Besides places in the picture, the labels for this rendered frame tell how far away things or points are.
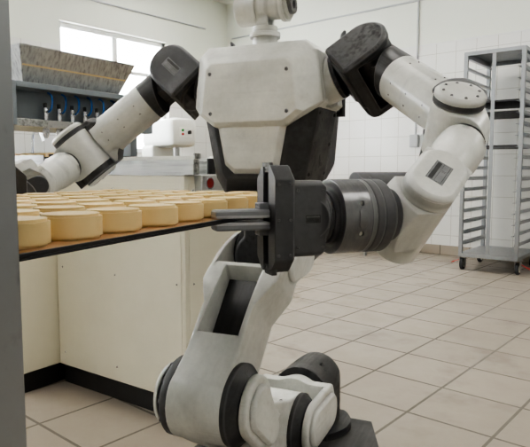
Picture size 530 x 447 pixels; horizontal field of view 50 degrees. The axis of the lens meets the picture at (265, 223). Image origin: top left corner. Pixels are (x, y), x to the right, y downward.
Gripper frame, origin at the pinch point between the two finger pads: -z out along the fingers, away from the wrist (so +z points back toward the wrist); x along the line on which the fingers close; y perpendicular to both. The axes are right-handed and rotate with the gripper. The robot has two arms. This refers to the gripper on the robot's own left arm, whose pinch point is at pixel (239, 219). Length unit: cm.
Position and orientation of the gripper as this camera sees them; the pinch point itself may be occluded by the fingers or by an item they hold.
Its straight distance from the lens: 63.4
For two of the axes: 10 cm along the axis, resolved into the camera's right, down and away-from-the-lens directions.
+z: 9.3, -0.3, 3.7
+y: 3.7, 0.8, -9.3
